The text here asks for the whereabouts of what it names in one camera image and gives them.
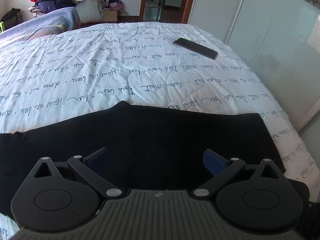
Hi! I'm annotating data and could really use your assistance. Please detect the black pants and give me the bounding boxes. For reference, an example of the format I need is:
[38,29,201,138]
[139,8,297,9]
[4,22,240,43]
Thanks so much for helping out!
[1,102,287,216]

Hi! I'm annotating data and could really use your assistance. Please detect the white script-print quilt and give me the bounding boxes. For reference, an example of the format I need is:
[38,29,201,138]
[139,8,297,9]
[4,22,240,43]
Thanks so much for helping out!
[1,22,319,239]

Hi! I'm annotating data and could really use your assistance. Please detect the black smartphone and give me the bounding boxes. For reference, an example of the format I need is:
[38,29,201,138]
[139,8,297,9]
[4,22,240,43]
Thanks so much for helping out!
[173,38,218,60]

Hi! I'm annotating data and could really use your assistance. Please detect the blue knitted blanket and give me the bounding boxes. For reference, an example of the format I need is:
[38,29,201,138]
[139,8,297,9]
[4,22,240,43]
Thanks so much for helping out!
[1,7,81,40]

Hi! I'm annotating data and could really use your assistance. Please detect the frosted glass wardrobe door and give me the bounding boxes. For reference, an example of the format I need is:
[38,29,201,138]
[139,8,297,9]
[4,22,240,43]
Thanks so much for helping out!
[189,0,319,130]

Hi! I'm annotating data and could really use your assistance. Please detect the grey bundle bag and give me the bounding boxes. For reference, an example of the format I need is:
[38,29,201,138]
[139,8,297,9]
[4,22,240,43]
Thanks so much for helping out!
[75,0,105,24]

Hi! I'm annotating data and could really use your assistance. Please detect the purple cloth bag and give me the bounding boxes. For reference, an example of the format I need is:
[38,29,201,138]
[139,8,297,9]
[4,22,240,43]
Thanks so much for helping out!
[109,1,125,11]

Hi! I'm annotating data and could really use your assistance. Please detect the black bag by wall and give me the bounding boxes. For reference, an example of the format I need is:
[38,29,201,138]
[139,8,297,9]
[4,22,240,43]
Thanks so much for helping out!
[1,8,23,30]

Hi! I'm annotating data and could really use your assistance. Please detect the wooden door frame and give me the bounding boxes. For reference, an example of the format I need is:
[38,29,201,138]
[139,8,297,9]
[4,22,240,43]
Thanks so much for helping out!
[139,0,193,23]

